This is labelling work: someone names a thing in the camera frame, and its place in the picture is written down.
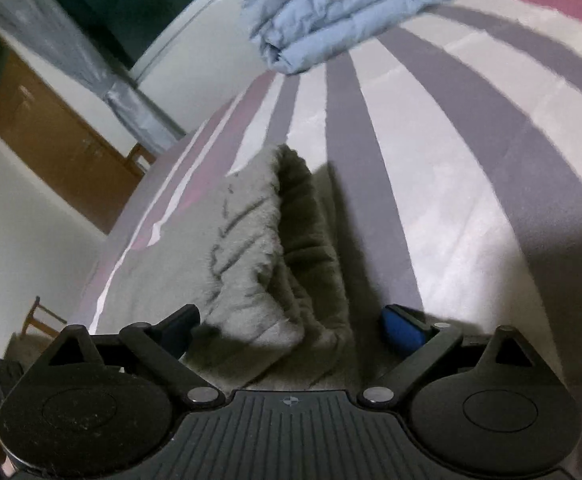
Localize striped bed sheet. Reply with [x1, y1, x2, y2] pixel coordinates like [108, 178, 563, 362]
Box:
[68, 0, 582, 391]

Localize wooden chair near door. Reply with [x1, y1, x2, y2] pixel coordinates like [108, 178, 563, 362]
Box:
[125, 143, 155, 177]

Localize left grey curtain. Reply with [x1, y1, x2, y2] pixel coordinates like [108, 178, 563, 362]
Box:
[0, 0, 185, 154]

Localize brown wooden door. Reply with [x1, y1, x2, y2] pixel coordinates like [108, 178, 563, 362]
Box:
[0, 36, 140, 233]

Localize grey pants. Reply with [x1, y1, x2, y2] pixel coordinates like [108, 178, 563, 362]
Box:
[95, 145, 389, 392]

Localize wooden chair at left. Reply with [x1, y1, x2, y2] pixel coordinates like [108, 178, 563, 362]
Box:
[20, 296, 67, 339]

